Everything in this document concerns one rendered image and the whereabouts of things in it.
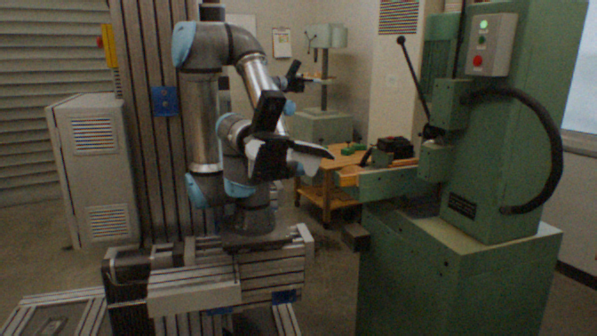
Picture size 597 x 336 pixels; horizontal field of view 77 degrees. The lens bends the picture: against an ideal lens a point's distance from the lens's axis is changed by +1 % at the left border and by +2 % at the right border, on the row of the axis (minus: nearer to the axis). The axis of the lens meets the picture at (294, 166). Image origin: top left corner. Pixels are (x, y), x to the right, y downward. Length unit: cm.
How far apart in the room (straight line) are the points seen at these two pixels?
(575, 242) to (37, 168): 424
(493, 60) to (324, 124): 270
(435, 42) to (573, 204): 164
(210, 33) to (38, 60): 305
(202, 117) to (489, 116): 84
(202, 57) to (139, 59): 29
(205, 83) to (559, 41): 97
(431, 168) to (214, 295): 80
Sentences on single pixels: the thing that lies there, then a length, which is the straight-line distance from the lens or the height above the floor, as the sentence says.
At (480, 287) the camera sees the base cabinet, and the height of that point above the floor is 66.
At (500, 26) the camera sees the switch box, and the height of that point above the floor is 145.
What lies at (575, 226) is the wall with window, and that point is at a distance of 286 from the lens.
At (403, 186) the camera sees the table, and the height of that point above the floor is 88.
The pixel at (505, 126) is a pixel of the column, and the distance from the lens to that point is 123.
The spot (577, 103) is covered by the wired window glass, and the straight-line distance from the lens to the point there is 281.
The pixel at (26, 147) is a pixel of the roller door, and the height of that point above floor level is 52.
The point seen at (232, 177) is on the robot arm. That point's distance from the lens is 87.
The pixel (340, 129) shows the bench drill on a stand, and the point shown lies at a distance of 384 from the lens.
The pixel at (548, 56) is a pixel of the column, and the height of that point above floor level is 137.
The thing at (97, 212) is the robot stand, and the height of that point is 89.
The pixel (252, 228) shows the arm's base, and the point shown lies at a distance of 122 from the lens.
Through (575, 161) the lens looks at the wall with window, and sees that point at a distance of 277.
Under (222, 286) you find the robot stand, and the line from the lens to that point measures 117.
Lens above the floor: 141
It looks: 18 degrees down
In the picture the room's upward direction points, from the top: straight up
